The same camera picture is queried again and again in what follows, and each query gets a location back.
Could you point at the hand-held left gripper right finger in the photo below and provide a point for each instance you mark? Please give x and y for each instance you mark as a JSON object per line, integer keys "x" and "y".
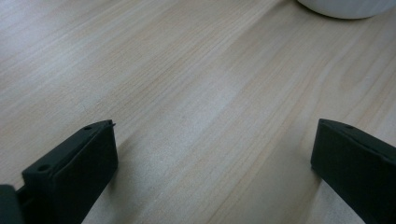
{"x": 358, "y": 168}

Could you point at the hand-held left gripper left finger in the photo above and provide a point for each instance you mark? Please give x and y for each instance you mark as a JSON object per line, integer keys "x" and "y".
{"x": 71, "y": 174}

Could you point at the white bowl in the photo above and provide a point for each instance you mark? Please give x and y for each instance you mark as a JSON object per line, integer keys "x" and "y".
{"x": 345, "y": 7}

